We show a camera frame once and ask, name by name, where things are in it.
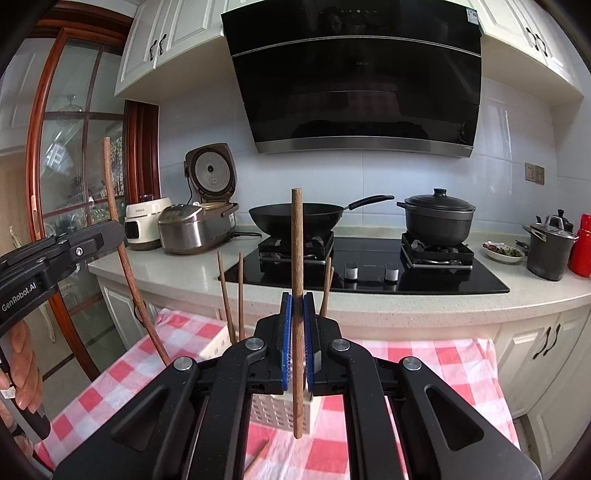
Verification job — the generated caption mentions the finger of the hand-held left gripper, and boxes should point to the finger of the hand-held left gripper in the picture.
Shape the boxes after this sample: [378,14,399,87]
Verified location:
[44,220,126,273]

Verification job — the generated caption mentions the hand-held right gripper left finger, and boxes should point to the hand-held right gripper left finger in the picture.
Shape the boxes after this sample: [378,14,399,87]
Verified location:
[54,291,293,480]

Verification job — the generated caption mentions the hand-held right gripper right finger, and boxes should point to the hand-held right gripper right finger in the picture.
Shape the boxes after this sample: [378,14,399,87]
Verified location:
[302,291,536,480]

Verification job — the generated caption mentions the brown wooden chopstick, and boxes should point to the brown wooden chopstick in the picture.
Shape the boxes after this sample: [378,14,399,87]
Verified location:
[291,188,306,439]
[102,137,172,367]
[244,442,269,472]
[217,251,236,344]
[237,252,246,342]

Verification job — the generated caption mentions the white plastic utensil basket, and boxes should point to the white plastic utensil basket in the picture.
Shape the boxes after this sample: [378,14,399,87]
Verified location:
[198,329,324,437]

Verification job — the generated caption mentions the person's left hand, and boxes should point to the person's left hand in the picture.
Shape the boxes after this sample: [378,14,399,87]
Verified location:
[0,318,45,428]

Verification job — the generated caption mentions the light wooden chopstick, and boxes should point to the light wooden chopstick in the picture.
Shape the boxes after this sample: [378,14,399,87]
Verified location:
[320,257,334,319]

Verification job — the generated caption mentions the white kitchen appliance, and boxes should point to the white kitchen appliance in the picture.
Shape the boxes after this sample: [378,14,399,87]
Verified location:
[124,197,172,251]

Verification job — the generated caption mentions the black glass gas stove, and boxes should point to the black glass gas stove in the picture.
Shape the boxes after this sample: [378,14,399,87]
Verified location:
[218,231,511,295]

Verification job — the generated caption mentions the silver rice cooker open lid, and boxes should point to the silver rice cooker open lid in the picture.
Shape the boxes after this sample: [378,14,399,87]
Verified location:
[157,143,240,256]

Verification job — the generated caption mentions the speckled kitchen countertop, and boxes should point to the speckled kitchen countertop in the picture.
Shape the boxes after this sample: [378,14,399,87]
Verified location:
[88,231,591,324]

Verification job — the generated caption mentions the wooden glass display cabinet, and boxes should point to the wooden glass display cabinet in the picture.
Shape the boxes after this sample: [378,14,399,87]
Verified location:
[0,9,160,384]

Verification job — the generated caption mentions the red white checkered tablecloth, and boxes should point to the red white checkered tablecloth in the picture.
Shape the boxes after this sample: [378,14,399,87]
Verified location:
[34,307,522,480]

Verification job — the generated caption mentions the black wok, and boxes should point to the black wok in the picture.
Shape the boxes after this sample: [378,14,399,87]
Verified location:
[248,195,395,236]

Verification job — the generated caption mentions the black lidded pot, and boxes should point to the black lidded pot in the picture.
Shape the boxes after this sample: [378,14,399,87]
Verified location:
[397,188,476,247]

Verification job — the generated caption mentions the plate of food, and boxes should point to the plate of food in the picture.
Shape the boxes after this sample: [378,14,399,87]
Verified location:
[482,242,525,264]

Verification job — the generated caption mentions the white upper cabinet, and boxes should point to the white upper cabinet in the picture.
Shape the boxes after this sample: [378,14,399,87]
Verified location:
[471,0,585,100]
[115,0,241,104]

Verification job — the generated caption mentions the white base cabinets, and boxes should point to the white base cabinets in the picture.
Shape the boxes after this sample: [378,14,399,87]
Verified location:
[97,272,591,467]

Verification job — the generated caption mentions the grey lidded stock pot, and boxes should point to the grey lidded stock pot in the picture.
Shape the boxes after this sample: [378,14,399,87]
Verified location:
[523,215,579,281]

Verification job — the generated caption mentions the black range hood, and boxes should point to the black range hood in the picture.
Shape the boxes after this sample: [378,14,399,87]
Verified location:
[221,0,483,159]

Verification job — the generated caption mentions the dark kettle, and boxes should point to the dark kettle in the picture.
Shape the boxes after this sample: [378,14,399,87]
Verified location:
[551,209,574,234]

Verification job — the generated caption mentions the red bottle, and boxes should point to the red bottle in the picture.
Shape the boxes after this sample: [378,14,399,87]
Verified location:
[568,213,591,278]

